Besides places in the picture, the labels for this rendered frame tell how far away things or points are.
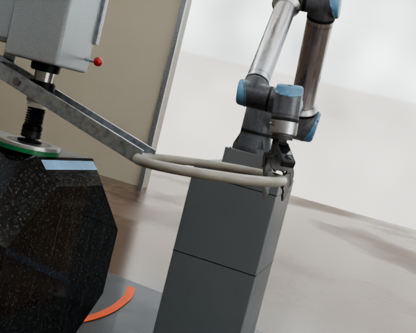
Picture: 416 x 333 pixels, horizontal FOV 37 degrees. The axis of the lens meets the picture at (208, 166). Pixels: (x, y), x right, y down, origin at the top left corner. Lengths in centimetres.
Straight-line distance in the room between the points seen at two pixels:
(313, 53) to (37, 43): 114
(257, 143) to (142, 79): 455
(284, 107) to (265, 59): 30
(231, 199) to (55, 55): 109
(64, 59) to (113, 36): 542
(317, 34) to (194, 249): 108
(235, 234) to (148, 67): 470
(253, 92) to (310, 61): 56
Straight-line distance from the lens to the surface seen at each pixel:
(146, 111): 722
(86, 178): 224
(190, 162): 215
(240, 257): 275
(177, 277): 286
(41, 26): 210
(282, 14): 242
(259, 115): 283
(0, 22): 219
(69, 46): 210
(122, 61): 740
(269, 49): 228
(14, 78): 217
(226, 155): 282
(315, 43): 260
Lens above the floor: 109
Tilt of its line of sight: 5 degrees down
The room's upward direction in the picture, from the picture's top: 14 degrees clockwise
